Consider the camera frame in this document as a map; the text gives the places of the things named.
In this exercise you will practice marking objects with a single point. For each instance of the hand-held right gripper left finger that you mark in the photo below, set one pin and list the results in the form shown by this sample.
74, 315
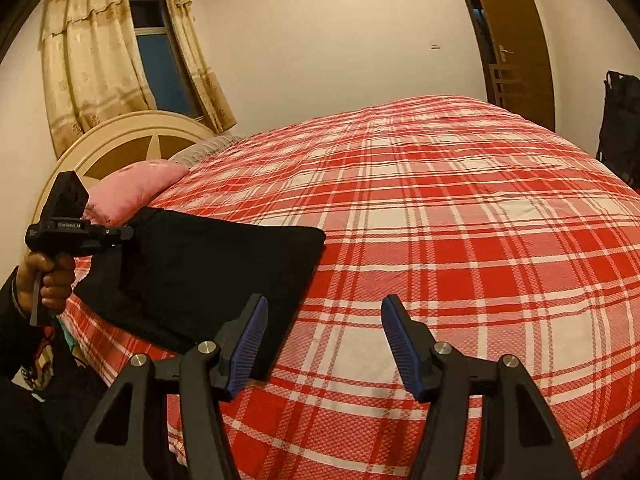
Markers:
245, 350

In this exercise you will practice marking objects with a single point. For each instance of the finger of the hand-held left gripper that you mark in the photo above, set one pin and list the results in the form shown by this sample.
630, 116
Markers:
120, 235

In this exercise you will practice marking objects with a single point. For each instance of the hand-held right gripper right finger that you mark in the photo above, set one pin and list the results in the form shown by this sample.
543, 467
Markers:
402, 350

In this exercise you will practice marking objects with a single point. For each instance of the black pants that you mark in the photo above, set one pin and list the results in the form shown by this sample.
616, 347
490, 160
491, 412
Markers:
200, 270

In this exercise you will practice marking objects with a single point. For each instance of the person's left hand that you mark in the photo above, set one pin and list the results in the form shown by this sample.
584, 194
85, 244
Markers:
55, 285

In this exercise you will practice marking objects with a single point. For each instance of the pink folded quilt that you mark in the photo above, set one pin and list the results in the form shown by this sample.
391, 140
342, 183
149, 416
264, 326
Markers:
135, 185

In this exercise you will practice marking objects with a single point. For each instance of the cream wooden headboard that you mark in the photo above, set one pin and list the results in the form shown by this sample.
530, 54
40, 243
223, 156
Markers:
125, 125

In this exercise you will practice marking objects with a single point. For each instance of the striped pillow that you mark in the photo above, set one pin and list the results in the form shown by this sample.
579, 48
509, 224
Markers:
205, 150

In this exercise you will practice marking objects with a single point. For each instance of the bed with red plaid sheet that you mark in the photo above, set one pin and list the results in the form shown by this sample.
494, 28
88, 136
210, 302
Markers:
450, 235

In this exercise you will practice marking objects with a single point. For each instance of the pile of colourful clothes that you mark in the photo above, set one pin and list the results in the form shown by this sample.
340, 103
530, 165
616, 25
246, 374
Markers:
42, 365

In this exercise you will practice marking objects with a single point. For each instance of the wide beige floral curtain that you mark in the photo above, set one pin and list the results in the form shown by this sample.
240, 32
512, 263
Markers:
90, 60

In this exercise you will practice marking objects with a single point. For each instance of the window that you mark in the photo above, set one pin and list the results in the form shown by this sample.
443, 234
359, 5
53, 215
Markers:
160, 60

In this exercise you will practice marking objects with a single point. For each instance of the narrow beige floral curtain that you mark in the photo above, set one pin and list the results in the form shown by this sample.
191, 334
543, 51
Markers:
200, 70

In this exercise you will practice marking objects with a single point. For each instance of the wooden slatted rack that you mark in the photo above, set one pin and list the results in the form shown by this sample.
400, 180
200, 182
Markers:
497, 85

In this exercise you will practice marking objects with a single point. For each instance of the black folded stroller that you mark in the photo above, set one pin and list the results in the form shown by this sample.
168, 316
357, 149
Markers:
620, 125

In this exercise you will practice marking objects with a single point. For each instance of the brown wooden door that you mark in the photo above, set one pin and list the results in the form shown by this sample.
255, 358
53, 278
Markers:
525, 35

